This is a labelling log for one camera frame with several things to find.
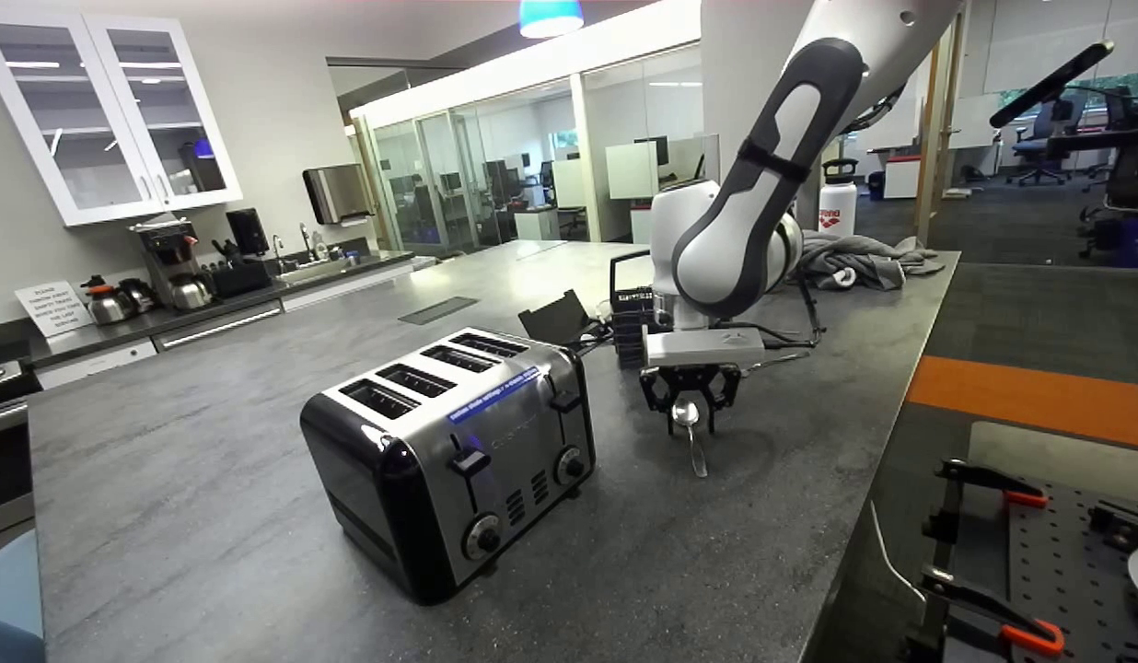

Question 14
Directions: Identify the black open case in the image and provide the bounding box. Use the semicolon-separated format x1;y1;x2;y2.
516;288;608;361

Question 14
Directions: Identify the kitchen counter unit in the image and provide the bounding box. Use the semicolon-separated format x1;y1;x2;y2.
0;247;421;398

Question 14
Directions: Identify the grey plastic cutlery holder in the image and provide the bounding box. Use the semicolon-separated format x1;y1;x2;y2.
604;247;670;374

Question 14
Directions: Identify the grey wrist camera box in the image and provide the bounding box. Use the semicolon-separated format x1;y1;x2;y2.
640;320;769;374

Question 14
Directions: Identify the black coffee machine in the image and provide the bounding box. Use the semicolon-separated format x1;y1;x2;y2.
125;215;219;312

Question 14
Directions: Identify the black perforated mounting board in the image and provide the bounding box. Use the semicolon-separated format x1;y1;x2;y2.
949;482;1138;663

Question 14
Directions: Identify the black box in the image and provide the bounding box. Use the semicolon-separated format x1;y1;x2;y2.
299;323;601;607

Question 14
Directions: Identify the black tilted monitor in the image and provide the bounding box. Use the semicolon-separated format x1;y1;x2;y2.
987;38;1115;133

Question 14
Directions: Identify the steel paper towel dispenser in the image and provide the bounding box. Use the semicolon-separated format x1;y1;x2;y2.
299;164;375;229

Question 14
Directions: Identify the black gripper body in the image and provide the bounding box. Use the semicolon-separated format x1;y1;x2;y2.
637;361;745;415

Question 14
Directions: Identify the white paper sign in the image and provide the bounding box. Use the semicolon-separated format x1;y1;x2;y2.
9;278;97;345

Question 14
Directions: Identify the black clamp orange handle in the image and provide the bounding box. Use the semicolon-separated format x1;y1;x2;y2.
913;565;1073;663
933;455;1057;511

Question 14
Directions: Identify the wooden post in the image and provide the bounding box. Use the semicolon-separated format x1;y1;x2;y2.
909;13;967;252

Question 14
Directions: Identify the white spray bottle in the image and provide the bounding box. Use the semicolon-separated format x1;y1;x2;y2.
818;154;864;240

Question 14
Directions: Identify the blue pendant lamp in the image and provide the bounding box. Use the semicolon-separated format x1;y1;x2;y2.
516;0;589;40

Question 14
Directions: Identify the white glass-door wall cabinet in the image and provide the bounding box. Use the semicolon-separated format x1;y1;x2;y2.
0;13;246;232

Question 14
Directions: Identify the thin white cable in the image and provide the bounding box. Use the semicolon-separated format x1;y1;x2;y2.
864;496;926;604

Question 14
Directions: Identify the stainless steel kitchen appliance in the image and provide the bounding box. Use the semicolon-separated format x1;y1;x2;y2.
0;361;39;550

